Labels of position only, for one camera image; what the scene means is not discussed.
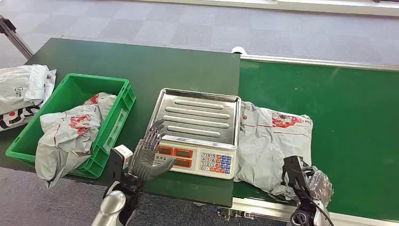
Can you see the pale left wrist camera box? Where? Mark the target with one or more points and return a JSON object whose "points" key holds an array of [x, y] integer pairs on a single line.
{"points": [[121, 156]]}

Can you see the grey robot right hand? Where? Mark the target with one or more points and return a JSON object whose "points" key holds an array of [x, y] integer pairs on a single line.
{"points": [[322, 187]]}

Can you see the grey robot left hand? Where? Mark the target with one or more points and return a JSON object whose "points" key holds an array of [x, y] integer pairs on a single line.
{"points": [[143, 162]]}

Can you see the white courier package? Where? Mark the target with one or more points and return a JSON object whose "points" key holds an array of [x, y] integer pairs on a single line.
{"points": [[21, 87]]}

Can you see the large crumpled grey courier package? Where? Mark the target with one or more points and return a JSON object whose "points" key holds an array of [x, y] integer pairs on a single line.
{"points": [[65, 140]]}

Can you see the metal stand leg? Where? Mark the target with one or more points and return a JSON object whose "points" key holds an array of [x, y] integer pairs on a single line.
{"points": [[15, 37]]}

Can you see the green plastic basket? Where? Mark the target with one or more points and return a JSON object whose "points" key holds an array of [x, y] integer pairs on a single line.
{"points": [[74, 90]]}

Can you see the grey courier package red print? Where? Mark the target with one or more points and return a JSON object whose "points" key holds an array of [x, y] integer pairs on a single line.
{"points": [[268, 146]]}

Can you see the electronic weighing scale steel tray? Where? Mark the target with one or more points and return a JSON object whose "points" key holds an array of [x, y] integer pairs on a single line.
{"points": [[199, 121]]}

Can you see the small grey courier package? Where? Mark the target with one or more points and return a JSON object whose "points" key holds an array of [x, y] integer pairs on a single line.
{"points": [[104, 101]]}

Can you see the black and white printed package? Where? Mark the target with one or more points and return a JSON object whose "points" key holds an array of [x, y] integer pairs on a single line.
{"points": [[12, 118]]}

